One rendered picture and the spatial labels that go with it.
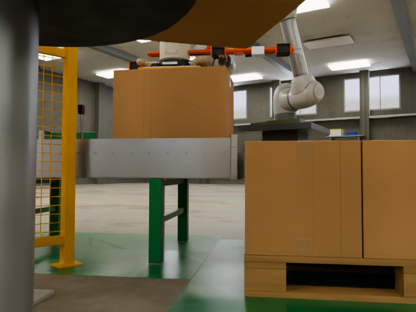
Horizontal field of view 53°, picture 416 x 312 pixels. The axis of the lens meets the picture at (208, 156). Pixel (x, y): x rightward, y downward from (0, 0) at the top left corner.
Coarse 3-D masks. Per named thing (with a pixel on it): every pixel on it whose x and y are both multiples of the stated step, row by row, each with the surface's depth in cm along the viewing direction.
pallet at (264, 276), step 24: (264, 264) 146; (288, 264) 188; (312, 264) 188; (336, 264) 188; (360, 264) 141; (384, 264) 140; (408, 264) 139; (264, 288) 145; (288, 288) 149; (312, 288) 149; (336, 288) 149; (360, 288) 149; (384, 288) 149; (408, 288) 139
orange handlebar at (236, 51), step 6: (234, 48) 229; (240, 48) 228; (246, 48) 228; (264, 48) 226; (270, 48) 226; (150, 54) 235; (156, 54) 235; (192, 54) 236; (198, 54) 235; (204, 54) 235; (228, 54) 234; (240, 54) 232
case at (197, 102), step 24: (120, 72) 221; (144, 72) 219; (168, 72) 217; (192, 72) 215; (216, 72) 213; (120, 96) 221; (144, 96) 218; (168, 96) 216; (192, 96) 214; (216, 96) 212; (120, 120) 220; (144, 120) 218; (168, 120) 216; (192, 120) 214; (216, 120) 212
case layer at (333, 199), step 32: (256, 160) 148; (288, 160) 146; (320, 160) 145; (352, 160) 143; (384, 160) 142; (256, 192) 147; (288, 192) 146; (320, 192) 144; (352, 192) 143; (384, 192) 141; (256, 224) 147; (288, 224) 145; (320, 224) 144; (352, 224) 142; (384, 224) 141; (320, 256) 144; (352, 256) 142; (384, 256) 140
